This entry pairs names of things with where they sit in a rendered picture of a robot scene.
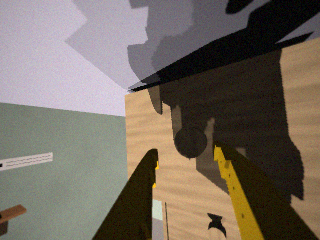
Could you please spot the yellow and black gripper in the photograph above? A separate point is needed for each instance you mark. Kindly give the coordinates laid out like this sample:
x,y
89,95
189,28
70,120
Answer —
x,y
261,211

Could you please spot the brown wooden chest of drawers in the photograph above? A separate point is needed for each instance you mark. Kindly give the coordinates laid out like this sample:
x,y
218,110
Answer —
x,y
165,222

